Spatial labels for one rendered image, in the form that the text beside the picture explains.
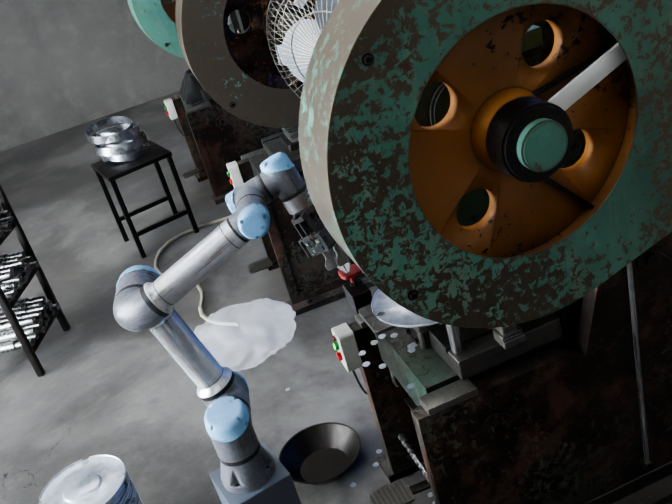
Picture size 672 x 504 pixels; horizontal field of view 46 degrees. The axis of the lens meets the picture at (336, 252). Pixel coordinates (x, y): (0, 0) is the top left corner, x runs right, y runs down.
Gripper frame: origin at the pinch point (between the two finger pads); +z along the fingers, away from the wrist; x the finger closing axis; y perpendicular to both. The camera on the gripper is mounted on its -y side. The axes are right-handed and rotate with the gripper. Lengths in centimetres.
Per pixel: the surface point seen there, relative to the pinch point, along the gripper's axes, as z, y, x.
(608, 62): -23, 1, 82
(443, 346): 29.3, 2.7, 14.6
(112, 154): -46, -172, -229
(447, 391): 36.2, 13.1, 15.4
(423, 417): 36.9, 20.9, 10.5
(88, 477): 27, 30, -113
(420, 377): 33.1, 8.7, 7.3
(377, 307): 15.8, -3.3, -1.2
